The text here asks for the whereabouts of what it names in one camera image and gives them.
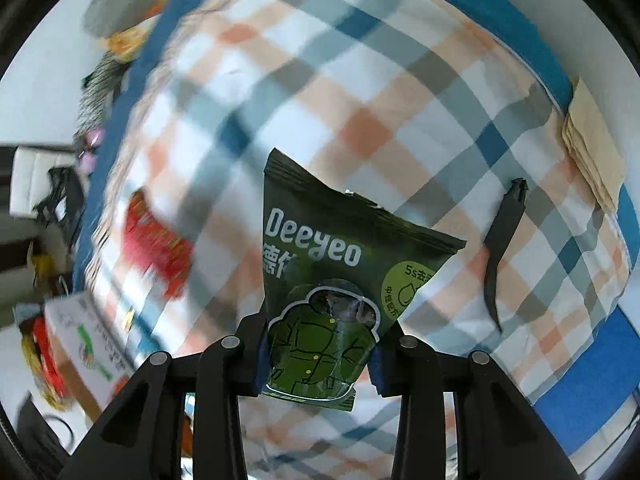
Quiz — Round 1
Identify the black plastic strip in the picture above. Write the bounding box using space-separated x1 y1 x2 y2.
482 177 529 333

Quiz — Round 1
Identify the cardboard box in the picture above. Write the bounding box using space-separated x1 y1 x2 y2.
44 292 136 423

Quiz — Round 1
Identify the plaid blanket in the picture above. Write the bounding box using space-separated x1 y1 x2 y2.
82 0 632 480

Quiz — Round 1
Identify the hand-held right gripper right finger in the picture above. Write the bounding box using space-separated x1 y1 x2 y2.
369 321 582 480

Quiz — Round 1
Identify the dark green wet wipes packet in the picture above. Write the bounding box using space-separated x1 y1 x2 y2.
261 148 467 412

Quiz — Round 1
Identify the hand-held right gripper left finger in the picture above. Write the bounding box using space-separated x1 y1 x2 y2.
59 304 271 480

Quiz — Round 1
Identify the red snack packet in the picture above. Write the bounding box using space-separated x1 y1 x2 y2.
122 189 195 301

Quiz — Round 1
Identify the white chair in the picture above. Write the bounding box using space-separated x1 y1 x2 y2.
9 145 78 220

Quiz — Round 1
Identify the grey cushion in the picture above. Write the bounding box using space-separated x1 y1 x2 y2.
82 0 187 38

